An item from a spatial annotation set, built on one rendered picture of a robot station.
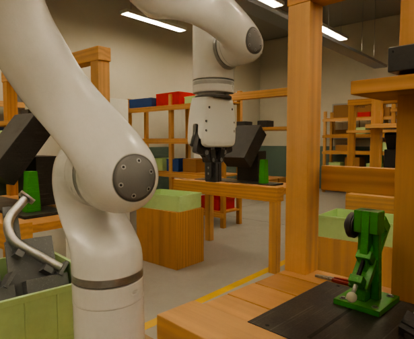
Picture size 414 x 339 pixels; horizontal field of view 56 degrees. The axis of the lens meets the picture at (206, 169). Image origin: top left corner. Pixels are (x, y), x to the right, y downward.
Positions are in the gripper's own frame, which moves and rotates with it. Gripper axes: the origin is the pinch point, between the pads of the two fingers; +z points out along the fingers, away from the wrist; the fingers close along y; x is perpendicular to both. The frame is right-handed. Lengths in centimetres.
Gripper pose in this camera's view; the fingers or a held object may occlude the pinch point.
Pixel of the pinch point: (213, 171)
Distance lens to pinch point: 80.8
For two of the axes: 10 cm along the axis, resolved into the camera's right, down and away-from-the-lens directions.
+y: -7.0, 0.5, -7.1
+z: 0.0, 10.0, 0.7
